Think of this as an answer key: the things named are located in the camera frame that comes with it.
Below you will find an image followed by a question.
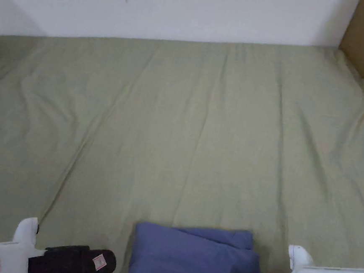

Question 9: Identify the bed with pale green sheet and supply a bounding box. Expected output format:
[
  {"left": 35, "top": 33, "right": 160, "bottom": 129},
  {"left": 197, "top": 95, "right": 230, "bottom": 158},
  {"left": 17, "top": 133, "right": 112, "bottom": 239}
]
[{"left": 0, "top": 0, "right": 364, "bottom": 273}]

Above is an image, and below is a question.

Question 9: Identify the blue folded garment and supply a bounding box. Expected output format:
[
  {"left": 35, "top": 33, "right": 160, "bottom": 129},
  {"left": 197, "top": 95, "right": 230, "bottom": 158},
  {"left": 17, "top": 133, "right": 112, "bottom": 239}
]
[{"left": 128, "top": 214, "right": 265, "bottom": 273}]

